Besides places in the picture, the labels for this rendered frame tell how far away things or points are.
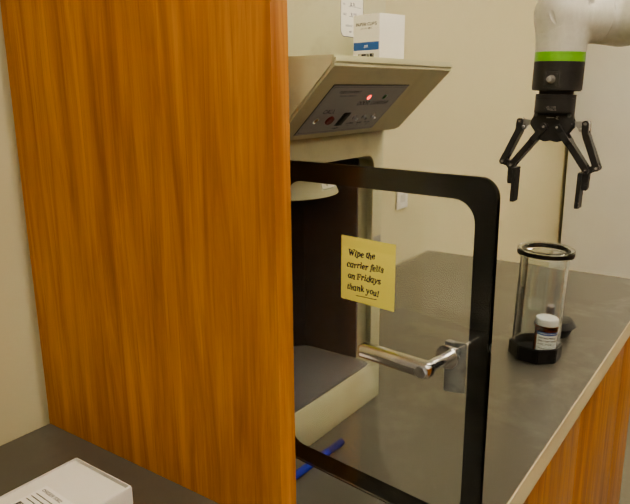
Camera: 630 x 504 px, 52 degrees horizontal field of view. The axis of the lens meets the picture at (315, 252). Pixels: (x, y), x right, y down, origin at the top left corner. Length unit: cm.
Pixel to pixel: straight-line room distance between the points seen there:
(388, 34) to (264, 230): 35
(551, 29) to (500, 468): 78
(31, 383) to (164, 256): 43
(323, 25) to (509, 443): 68
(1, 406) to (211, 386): 43
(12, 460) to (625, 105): 332
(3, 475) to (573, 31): 119
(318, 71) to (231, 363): 36
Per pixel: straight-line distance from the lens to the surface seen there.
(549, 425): 116
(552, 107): 134
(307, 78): 77
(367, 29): 93
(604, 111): 381
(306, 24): 91
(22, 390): 119
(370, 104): 91
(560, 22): 133
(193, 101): 78
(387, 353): 68
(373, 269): 73
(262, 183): 72
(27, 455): 112
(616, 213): 385
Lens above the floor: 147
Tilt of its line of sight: 14 degrees down
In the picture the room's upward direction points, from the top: 1 degrees counter-clockwise
